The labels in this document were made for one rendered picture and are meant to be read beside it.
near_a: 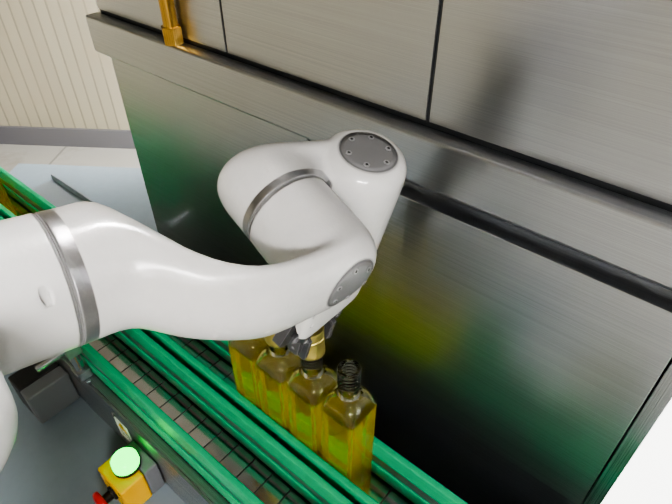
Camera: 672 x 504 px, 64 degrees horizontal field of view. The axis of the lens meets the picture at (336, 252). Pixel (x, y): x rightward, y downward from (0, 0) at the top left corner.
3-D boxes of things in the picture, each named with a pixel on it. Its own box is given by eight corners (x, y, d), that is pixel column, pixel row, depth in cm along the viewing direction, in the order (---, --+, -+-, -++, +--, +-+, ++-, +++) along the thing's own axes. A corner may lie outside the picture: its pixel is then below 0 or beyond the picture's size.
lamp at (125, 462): (146, 464, 89) (142, 454, 87) (123, 484, 86) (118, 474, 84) (131, 447, 91) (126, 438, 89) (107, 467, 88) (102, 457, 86)
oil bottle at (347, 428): (372, 474, 82) (380, 389, 68) (349, 503, 78) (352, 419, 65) (344, 452, 84) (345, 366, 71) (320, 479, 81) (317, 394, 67)
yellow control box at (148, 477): (166, 485, 94) (157, 463, 89) (129, 518, 89) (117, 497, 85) (142, 461, 97) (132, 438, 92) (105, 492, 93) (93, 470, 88)
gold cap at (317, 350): (331, 349, 68) (331, 325, 65) (312, 366, 66) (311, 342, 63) (310, 335, 70) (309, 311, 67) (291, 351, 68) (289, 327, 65)
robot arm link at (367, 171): (278, 225, 36) (207, 141, 40) (263, 311, 44) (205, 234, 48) (431, 162, 44) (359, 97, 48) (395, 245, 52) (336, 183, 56)
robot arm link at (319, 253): (36, 276, 37) (282, 202, 50) (116, 430, 32) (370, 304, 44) (21, 183, 31) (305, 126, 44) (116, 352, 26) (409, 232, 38)
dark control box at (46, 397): (81, 399, 107) (68, 372, 102) (43, 426, 103) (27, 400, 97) (60, 377, 111) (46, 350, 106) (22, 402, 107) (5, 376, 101)
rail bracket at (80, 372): (97, 377, 96) (73, 326, 87) (58, 405, 92) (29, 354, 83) (85, 366, 98) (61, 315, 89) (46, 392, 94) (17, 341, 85)
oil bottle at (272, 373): (313, 433, 87) (309, 346, 73) (289, 458, 84) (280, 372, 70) (287, 414, 90) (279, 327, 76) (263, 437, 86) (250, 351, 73)
